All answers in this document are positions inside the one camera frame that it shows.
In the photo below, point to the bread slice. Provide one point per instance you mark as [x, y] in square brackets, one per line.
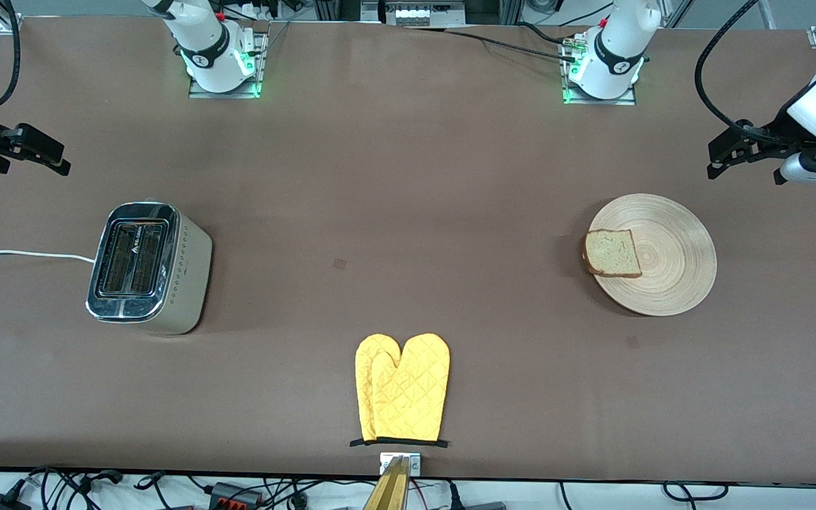
[612, 253]

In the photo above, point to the silver mounting bracket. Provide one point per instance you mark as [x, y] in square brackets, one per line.
[415, 464]

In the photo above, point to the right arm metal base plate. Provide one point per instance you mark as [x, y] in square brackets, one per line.
[261, 64]

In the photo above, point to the golden camera stand profile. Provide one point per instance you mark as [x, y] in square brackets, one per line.
[388, 492]

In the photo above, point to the black power adapter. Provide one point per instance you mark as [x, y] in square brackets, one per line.
[1, 503]

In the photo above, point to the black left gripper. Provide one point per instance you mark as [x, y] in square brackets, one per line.
[776, 132]

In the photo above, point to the black plug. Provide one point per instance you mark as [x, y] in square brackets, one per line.
[479, 506]

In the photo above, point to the silver two-slot toaster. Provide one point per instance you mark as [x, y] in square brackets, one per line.
[146, 265]

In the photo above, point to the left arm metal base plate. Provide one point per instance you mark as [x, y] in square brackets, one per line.
[627, 101]

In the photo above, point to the white power strip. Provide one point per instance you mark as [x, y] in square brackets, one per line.
[422, 13]

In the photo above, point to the black and orange connector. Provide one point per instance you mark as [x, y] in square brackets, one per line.
[236, 494]

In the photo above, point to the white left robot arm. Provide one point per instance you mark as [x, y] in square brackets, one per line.
[613, 42]

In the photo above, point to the round wooden plate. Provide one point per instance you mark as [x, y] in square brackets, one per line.
[673, 262]

